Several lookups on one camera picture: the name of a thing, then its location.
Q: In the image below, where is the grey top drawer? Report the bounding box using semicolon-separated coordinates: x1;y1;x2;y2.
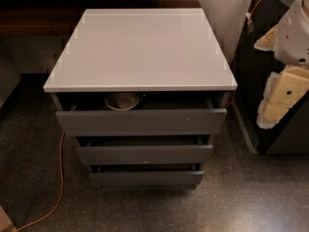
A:
56;92;227;136

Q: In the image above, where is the grey bottom drawer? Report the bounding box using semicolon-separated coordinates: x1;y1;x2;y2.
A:
89;163;204;187

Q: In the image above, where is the orange cable on floor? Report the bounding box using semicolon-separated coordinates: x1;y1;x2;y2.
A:
14;131;66;232

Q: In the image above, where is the dark cabinet at right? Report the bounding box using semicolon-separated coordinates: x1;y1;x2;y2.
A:
234;0;309;155

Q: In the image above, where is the grey drawer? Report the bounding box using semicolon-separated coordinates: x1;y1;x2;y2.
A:
76;135;212;165
56;92;227;136
89;163;204;187

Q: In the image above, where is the grey middle drawer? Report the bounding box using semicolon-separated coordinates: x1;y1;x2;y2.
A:
76;135;212;165

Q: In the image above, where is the white bowl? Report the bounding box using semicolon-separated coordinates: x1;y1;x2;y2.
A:
104;93;140;110

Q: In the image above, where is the grey drawer cabinet white top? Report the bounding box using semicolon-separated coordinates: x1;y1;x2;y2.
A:
44;8;238;189

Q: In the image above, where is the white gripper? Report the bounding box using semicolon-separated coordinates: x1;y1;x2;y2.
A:
254;0;309;130

